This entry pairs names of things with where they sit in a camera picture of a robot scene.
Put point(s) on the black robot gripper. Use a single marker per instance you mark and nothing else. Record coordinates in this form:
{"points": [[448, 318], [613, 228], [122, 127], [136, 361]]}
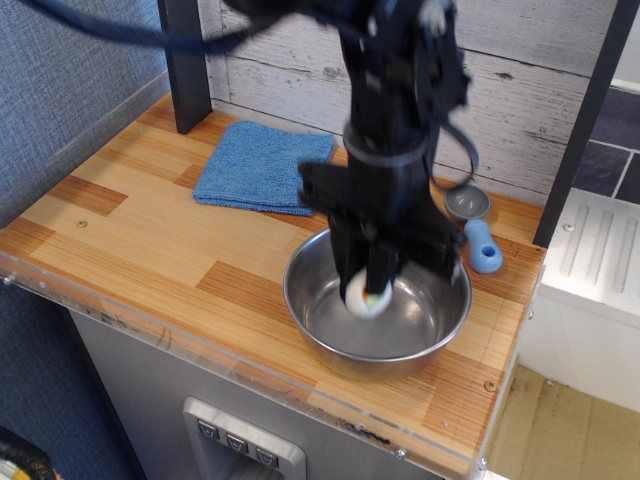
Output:
{"points": [[381, 213]]}

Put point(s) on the plush sushi roll toy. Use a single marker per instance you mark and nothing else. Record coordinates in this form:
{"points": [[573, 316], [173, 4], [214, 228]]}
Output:
{"points": [[362, 304]]}

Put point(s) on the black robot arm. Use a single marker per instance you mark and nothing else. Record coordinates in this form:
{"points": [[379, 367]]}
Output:
{"points": [[406, 75]]}

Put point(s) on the stainless steel bowl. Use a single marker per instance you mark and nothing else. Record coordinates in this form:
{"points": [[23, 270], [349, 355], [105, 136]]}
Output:
{"points": [[425, 313]]}

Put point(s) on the folded blue cloth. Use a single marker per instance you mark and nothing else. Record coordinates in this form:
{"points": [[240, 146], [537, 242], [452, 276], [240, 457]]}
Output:
{"points": [[255, 167]]}

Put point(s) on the white ribbed side unit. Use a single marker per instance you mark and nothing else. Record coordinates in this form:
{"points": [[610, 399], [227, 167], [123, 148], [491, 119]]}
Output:
{"points": [[583, 325]]}

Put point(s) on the silver dispenser button panel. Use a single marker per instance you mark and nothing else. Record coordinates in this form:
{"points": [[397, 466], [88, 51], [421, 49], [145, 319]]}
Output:
{"points": [[225, 445]]}

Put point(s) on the grey toy cabinet front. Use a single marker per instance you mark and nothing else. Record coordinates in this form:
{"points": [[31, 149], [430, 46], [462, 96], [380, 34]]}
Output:
{"points": [[148, 388]]}

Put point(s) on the yellow black object at corner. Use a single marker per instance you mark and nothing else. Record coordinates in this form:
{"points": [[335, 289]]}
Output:
{"points": [[21, 459]]}

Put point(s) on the grey scoop blue handle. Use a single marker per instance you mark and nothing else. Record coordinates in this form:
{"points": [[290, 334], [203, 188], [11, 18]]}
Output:
{"points": [[470, 204]]}

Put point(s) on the dark grey left post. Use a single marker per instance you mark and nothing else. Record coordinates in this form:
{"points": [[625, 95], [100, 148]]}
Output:
{"points": [[187, 72]]}

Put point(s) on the dark grey post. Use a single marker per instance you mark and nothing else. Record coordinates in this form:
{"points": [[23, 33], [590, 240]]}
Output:
{"points": [[607, 61], [187, 72]]}

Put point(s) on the dark grey right post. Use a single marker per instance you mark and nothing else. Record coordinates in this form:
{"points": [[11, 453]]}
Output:
{"points": [[607, 61]]}

